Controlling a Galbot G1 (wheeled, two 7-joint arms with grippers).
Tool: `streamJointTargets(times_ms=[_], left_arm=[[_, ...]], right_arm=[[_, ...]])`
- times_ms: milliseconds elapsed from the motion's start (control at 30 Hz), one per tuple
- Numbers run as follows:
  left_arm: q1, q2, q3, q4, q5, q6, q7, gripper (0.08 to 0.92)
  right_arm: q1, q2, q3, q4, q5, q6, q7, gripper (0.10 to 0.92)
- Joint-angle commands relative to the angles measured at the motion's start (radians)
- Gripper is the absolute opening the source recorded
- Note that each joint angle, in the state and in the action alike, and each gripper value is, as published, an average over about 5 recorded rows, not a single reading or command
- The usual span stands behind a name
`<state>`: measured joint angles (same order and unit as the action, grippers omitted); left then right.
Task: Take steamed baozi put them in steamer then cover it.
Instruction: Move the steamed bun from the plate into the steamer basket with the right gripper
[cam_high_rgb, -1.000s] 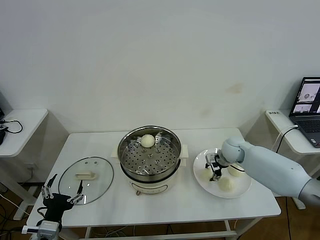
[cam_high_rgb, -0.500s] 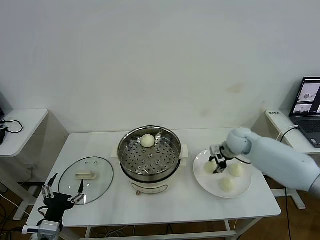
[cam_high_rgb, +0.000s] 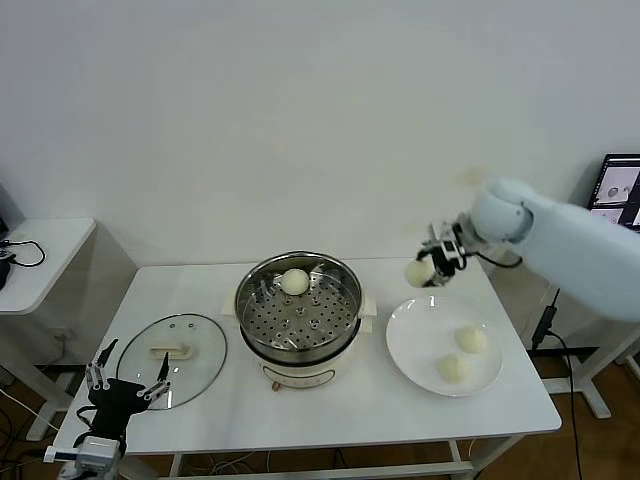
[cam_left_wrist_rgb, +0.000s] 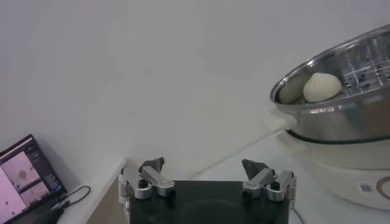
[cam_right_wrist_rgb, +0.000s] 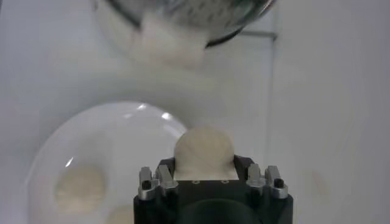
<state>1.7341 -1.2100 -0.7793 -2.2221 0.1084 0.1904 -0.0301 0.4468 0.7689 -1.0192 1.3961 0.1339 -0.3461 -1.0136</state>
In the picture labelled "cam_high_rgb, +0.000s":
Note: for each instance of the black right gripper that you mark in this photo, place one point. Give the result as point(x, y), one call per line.
point(447, 260)

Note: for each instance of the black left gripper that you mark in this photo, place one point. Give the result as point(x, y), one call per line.
point(112, 400)

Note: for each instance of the white steamed baozi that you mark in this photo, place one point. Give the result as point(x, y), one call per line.
point(294, 281)
point(419, 274)
point(452, 369)
point(471, 340)

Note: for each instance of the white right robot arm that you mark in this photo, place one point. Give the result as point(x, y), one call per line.
point(575, 250)

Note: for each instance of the perforated steel steamer basket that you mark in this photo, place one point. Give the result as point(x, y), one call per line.
point(300, 325)

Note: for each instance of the round white plate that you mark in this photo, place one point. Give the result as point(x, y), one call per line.
point(425, 340)

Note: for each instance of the cream electric cooking pot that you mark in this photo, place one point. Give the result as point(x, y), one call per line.
point(300, 374)

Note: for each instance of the black open laptop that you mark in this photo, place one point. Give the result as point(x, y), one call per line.
point(3, 225)

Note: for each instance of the grey open laptop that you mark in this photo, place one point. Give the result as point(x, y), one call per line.
point(620, 185)

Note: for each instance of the white side table with label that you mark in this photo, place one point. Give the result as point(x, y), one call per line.
point(596, 400)

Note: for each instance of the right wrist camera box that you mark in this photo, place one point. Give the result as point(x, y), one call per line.
point(444, 234)

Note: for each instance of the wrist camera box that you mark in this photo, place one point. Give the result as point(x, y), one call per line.
point(444, 234)
point(97, 445)

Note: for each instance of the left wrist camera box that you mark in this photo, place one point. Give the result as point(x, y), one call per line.
point(97, 445)

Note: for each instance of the white wall socket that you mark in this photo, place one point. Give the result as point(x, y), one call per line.
point(62, 333)

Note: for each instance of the white work table frame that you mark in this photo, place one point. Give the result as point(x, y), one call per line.
point(400, 470)

